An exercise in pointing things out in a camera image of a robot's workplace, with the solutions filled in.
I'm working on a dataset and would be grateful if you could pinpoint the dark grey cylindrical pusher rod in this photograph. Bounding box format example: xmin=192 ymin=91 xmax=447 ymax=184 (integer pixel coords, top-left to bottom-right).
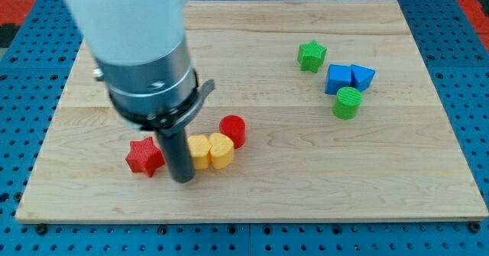
xmin=156 ymin=129 xmax=196 ymax=183

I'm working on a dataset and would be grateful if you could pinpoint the red star block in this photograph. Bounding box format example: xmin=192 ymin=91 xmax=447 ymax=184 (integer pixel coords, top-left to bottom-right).
xmin=125 ymin=137 xmax=166 ymax=177

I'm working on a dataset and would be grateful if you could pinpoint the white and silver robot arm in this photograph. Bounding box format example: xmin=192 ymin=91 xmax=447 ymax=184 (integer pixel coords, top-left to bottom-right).
xmin=64 ymin=0 xmax=215 ymax=183

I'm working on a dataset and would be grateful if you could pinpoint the yellow hexagon block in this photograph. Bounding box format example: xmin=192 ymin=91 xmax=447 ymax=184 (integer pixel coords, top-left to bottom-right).
xmin=187 ymin=135 xmax=212 ymax=170

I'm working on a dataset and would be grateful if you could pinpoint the green star block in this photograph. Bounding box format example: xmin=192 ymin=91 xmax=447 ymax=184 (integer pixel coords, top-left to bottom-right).
xmin=297 ymin=41 xmax=327 ymax=73

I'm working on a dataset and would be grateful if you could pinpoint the red cylinder block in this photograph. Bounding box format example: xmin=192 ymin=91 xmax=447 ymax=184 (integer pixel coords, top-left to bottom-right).
xmin=219 ymin=115 xmax=246 ymax=149

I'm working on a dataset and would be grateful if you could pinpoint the light wooden board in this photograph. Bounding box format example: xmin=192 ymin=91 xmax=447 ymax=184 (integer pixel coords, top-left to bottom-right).
xmin=16 ymin=0 xmax=488 ymax=224

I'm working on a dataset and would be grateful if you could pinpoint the blue cube block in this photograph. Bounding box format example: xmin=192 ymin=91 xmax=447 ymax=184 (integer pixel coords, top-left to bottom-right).
xmin=325 ymin=64 xmax=351 ymax=95

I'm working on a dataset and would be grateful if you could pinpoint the green cylinder block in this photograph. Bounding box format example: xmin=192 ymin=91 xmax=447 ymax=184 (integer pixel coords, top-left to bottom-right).
xmin=332 ymin=86 xmax=362 ymax=120

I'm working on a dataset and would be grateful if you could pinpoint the blue triangle block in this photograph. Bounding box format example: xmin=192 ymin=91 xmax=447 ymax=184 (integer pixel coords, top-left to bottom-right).
xmin=350 ymin=64 xmax=376 ymax=92

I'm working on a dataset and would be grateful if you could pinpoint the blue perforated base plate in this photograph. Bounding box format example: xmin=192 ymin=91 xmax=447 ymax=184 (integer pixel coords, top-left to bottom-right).
xmin=1 ymin=0 xmax=488 ymax=255

